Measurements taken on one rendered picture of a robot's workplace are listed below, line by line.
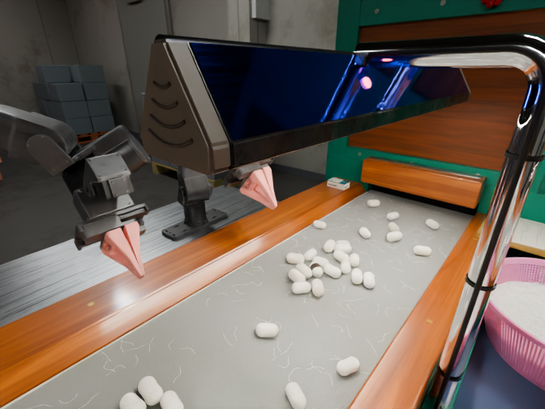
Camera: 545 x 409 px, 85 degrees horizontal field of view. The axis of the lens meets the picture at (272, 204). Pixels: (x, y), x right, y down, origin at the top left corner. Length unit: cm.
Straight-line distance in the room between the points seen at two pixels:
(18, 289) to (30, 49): 688
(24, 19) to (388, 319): 749
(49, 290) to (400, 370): 68
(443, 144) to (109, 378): 86
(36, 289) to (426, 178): 94
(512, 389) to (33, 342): 67
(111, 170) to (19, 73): 706
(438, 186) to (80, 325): 80
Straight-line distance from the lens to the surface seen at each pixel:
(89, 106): 604
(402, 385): 43
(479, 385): 60
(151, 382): 43
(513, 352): 61
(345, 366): 44
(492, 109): 90
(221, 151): 17
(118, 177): 45
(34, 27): 764
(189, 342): 49
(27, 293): 83
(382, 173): 91
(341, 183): 93
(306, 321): 50
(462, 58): 32
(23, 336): 56
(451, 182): 86
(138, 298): 54
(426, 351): 47
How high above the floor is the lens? 109
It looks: 24 degrees down
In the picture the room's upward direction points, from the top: straight up
